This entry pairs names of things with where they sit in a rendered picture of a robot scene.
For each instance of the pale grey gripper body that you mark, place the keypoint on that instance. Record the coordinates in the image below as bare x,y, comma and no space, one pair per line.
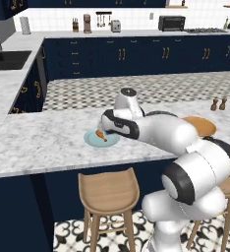
101,126

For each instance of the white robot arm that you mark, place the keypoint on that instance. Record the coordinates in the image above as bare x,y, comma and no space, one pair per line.
185,164

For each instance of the orange chicken drumstick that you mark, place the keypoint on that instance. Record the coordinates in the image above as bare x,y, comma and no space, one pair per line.
100,135

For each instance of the brown wooden bowl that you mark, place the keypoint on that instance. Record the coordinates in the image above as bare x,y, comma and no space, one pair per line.
203,127

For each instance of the light blue plate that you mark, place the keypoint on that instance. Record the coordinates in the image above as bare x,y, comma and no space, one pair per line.
90,139

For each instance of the navy lower cupboards long run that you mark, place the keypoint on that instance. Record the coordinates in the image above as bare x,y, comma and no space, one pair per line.
140,57

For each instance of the navy lower cupboards by sink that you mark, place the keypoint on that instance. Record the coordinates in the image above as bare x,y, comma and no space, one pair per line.
30,88

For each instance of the silver toaster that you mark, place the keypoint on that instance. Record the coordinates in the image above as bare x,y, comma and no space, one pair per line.
115,26

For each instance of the wooden knife block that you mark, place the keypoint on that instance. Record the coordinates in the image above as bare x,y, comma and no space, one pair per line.
75,26

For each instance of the brown coffee machine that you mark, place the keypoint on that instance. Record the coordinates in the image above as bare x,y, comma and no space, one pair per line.
87,23

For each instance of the brown pepper shaker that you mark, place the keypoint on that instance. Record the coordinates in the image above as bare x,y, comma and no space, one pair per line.
222,104
214,105

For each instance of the black sink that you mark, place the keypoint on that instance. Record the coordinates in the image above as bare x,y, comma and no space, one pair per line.
7,59

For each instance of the navy island counter base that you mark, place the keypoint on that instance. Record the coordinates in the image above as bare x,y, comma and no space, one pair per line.
18,213

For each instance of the navy upper cupboards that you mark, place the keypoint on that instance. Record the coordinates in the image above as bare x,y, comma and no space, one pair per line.
87,3

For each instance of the black toaster oven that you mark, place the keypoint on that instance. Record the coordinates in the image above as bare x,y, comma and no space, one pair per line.
171,23

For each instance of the white paper towel roll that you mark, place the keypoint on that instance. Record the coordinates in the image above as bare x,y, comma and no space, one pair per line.
25,25

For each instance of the black hob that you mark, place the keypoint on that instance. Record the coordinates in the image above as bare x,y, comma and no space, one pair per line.
205,30

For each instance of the small dark jar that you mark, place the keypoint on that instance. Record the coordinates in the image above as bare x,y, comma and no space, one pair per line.
183,3

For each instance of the green bottle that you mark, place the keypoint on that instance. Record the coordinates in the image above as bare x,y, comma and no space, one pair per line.
225,23

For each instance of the rail with hanging tools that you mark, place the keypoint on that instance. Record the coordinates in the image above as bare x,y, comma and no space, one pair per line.
103,18

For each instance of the white wall socket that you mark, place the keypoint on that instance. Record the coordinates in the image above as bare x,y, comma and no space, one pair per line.
151,16

